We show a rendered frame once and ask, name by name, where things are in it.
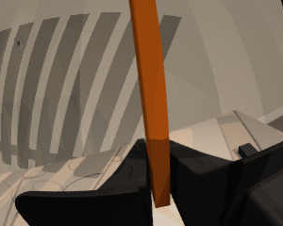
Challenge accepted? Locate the grey ring with orange handle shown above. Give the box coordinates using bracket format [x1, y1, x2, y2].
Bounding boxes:
[129, 0, 171, 208]

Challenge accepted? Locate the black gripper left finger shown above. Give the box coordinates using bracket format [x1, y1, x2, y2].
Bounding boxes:
[14, 138, 153, 226]

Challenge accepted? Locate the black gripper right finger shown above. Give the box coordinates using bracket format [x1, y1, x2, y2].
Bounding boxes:
[169, 139, 283, 226]

